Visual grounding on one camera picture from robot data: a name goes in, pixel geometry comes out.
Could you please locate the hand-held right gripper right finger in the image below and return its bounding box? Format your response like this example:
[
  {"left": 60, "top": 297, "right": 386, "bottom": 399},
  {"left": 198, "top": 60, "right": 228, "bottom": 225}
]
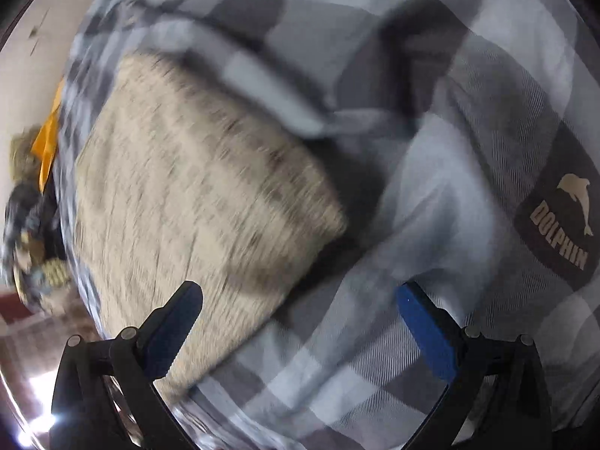
[{"left": 395, "top": 281, "right": 555, "bottom": 450}]

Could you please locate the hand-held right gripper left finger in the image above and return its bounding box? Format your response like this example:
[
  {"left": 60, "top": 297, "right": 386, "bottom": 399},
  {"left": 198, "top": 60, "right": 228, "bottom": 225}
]
[{"left": 49, "top": 280, "right": 204, "bottom": 450}]

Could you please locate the cream plaid jacket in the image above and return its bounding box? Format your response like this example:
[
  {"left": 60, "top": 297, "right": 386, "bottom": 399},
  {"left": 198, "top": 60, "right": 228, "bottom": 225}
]
[{"left": 72, "top": 51, "right": 350, "bottom": 401}]

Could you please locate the pile of crumpled bedding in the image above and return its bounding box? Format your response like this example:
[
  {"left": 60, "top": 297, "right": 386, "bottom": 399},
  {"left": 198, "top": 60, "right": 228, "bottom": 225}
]
[{"left": 2, "top": 183, "right": 78, "bottom": 312}]

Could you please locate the blue checkered bed sheet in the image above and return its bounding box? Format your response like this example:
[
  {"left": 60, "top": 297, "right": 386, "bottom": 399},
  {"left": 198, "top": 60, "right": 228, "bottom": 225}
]
[{"left": 51, "top": 0, "right": 600, "bottom": 450}]

